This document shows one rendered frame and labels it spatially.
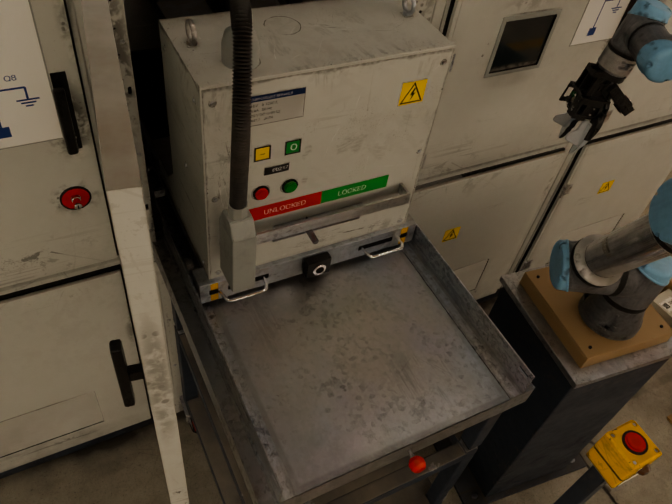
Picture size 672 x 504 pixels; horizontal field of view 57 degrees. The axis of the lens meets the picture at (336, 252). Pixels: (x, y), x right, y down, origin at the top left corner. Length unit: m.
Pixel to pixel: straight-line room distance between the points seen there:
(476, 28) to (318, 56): 0.52
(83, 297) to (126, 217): 1.00
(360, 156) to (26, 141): 0.62
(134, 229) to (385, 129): 0.75
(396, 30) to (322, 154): 0.27
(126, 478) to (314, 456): 1.03
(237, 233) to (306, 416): 0.39
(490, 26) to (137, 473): 1.63
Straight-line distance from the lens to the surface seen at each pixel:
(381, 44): 1.18
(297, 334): 1.35
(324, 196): 1.29
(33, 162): 1.28
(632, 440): 1.37
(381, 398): 1.29
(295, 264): 1.39
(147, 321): 0.70
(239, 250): 1.12
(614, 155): 2.38
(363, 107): 1.18
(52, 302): 1.57
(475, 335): 1.43
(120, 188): 0.56
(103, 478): 2.15
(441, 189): 1.85
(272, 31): 1.18
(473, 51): 1.57
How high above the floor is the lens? 1.95
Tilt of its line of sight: 47 degrees down
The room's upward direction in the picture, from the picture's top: 10 degrees clockwise
